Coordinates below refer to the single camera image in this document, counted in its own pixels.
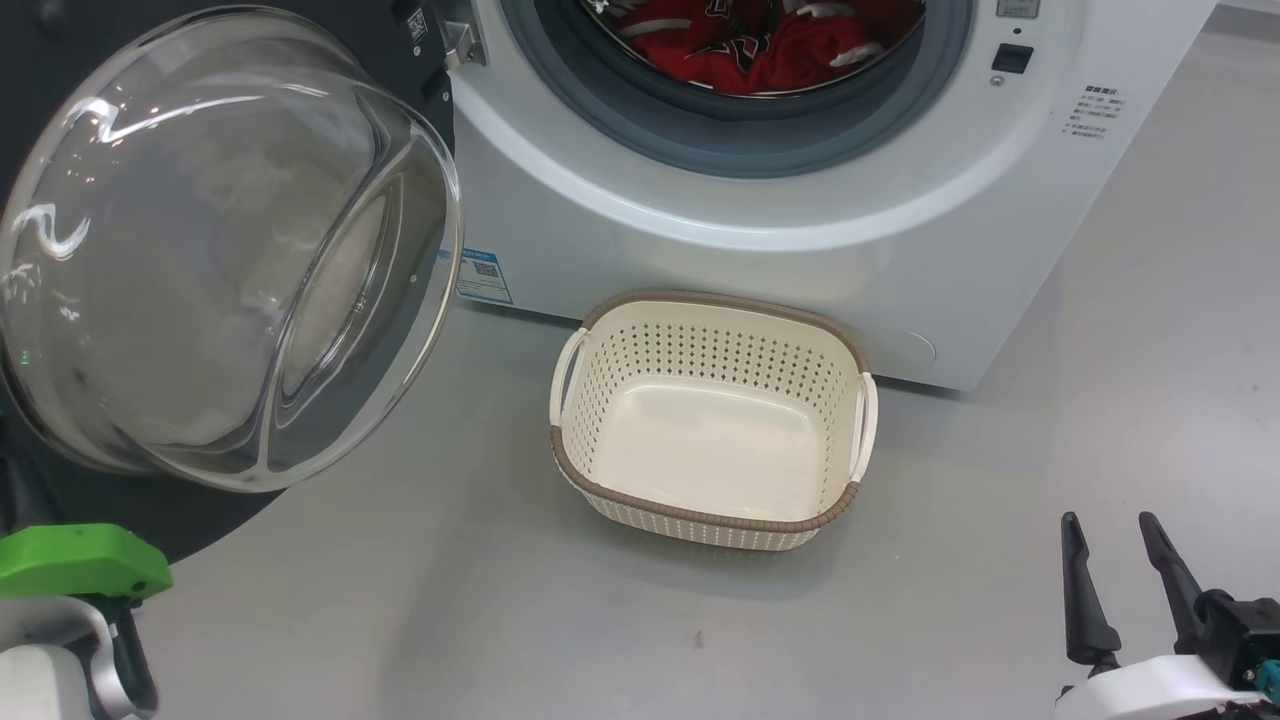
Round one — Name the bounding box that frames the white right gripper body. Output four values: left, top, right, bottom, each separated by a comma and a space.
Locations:
1055, 655, 1271, 720

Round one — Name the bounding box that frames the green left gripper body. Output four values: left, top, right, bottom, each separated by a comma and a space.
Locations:
0, 524, 173, 601

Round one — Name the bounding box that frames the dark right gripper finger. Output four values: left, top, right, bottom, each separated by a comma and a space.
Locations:
1060, 512, 1123, 665
1138, 512, 1206, 653

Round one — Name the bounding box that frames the red white sports jersey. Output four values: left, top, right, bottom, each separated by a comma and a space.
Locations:
600, 0, 926, 96

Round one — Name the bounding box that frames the cream perforated laundry basket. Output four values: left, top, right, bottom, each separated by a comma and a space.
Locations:
548, 290, 879, 551

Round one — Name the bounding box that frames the white front-load washing machine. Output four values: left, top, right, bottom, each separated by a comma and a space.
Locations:
440, 0, 1221, 391

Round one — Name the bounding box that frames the small printed warning label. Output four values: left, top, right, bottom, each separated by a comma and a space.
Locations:
1065, 85, 1129, 141

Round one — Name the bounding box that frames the blue energy label sticker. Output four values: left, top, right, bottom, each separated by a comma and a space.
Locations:
457, 248, 513, 305

